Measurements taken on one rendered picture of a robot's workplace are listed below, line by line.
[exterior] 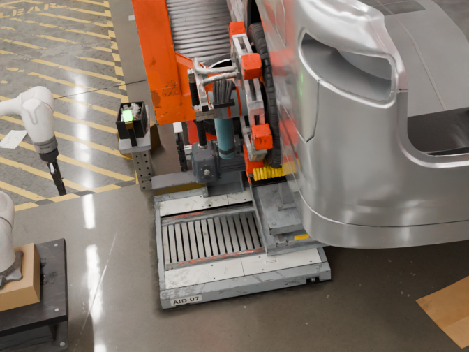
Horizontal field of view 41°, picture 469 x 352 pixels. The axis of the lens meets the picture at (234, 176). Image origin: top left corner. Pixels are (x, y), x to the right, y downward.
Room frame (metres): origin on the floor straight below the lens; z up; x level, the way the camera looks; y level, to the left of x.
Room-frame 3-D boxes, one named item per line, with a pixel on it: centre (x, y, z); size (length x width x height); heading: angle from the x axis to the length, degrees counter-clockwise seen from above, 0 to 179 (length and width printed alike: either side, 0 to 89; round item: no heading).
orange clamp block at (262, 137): (2.13, -0.13, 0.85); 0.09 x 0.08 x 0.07; 4
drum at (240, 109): (2.44, -0.03, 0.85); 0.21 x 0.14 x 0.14; 94
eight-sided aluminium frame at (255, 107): (2.44, -0.10, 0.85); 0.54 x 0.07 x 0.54; 4
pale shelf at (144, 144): (2.98, 0.53, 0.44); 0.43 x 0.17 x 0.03; 4
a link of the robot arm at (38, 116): (2.09, 0.73, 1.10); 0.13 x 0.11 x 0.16; 7
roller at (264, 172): (2.33, -0.21, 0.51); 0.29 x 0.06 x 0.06; 94
